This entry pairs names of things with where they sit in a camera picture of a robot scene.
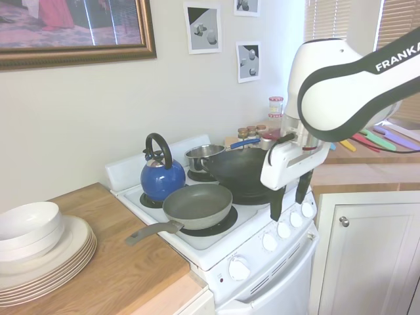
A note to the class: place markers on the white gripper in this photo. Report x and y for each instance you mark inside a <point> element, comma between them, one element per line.
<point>285,167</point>

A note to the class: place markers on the white burner knob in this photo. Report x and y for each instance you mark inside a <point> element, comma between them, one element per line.
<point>307,209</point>
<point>284,230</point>
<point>296,219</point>
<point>269,242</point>

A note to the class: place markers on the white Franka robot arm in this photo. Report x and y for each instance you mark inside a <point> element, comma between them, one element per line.
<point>328,98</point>

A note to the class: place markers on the white electric stove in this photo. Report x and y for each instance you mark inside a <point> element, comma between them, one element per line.
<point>262,279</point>

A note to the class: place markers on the round metal cabinet knob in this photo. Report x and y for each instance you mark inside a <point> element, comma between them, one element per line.
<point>344,221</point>

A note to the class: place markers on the black wok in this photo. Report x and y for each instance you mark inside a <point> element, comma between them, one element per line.
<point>236,167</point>

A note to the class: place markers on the small spice jar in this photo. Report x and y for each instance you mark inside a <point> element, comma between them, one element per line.
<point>260,129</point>
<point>251,132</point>
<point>243,133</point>

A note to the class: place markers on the red lid glass jar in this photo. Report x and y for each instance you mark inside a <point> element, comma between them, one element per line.
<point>276,105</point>
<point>274,119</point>

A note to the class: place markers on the large white oven knob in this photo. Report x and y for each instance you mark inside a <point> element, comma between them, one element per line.
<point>239,268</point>

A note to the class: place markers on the red knife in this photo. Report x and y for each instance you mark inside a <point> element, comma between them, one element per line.
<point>365,143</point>

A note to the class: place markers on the grey frying pan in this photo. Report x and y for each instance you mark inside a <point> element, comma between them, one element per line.
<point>197,201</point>

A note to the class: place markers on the white cabinet door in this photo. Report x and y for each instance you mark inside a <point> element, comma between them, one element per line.
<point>370,256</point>

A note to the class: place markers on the colourful knives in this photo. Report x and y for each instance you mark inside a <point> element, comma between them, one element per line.
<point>393,151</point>

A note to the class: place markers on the purple knife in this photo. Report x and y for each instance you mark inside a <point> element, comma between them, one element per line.
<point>393,133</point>

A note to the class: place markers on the medium grey shapes paper print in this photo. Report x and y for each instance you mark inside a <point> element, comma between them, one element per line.
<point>249,62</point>

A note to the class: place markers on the large grey shapes paper print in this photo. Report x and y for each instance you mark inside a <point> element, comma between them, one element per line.
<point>203,29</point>

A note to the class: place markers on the small grey shapes paper print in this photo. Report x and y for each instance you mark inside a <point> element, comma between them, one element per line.
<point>246,7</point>

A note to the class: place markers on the cream dinner plate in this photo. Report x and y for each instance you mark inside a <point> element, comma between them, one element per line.
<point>49,276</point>
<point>49,288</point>
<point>49,284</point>
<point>77,231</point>
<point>49,280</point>
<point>49,272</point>

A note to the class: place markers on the white bowl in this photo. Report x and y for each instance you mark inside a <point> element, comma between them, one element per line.
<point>49,244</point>
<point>26,220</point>

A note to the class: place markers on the gold framed painting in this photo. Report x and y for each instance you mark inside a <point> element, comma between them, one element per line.
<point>65,19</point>

